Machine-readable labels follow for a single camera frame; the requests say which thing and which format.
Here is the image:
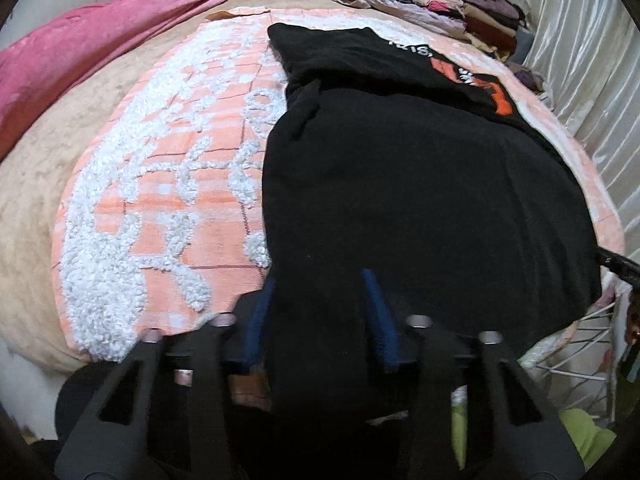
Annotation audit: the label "black sweatshirt orange cuffs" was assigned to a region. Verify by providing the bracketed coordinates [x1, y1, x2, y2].
[244, 22, 604, 421]

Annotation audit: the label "green sleeve forearm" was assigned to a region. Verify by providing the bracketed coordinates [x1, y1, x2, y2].
[452, 404, 616, 471]

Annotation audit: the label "bag of small clothes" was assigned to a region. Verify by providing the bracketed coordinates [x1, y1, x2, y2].
[506, 61, 555, 110]

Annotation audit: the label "stack of folded clothes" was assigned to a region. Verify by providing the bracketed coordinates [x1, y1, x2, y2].
[410, 0, 525, 61]

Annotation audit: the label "person's right hand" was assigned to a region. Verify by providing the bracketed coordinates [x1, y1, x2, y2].
[625, 289, 640, 344]

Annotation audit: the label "peach white plaid blanket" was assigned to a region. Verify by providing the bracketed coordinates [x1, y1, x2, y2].
[52, 6, 625, 361]

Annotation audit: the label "white satin curtain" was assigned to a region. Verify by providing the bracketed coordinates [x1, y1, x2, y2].
[525, 0, 639, 254]

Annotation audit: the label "beige plush bed sheet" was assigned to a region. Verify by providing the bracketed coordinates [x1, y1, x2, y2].
[0, 0, 321, 373]

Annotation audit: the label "pink velvet duvet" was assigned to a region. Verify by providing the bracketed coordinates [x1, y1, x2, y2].
[1, 0, 228, 157]

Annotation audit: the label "lilac crumpled garment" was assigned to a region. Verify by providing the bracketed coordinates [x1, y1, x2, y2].
[335, 0, 465, 39]

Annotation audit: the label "white wire rack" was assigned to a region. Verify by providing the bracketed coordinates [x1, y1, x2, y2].
[520, 288, 629, 424]

